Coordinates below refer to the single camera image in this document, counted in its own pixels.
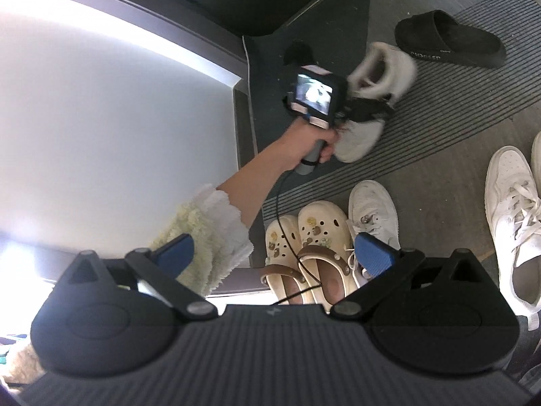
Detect person's left forearm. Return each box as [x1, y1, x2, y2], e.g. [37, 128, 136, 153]
[146, 129, 303, 299]

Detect grey ribbed door mat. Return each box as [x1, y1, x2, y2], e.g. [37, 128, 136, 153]
[243, 0, 541, 225]

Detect person's left hand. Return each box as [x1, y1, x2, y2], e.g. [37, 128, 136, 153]
[287, 120, 339, 165]

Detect cream clog with charms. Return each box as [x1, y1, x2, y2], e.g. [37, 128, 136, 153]
[296, 200, 353, 305]
[260, 215, 307, 305]

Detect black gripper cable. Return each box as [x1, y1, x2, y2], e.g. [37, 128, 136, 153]
[273, 171, 317, 306]

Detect white sneaker green accent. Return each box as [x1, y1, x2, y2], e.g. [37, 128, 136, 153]
[347, 180, 401, 290]

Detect cream fluffy garment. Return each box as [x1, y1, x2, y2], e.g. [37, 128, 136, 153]
[0, 332, 48, 386]

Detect black slide sandal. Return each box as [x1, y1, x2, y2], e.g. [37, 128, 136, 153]
[395, 8, 507, 69]

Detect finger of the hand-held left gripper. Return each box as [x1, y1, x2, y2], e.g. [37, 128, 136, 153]
[344, 112, 383, 128]
[347, 95, 397, 116]

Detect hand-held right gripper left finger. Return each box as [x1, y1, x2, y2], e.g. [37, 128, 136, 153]
[68, 233, 219, 322]

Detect white fuzzy boot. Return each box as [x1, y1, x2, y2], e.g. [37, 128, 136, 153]
[336, 41, 419, 165]

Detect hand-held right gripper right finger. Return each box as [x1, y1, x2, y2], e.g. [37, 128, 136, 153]
[330, 233, 481, 322]

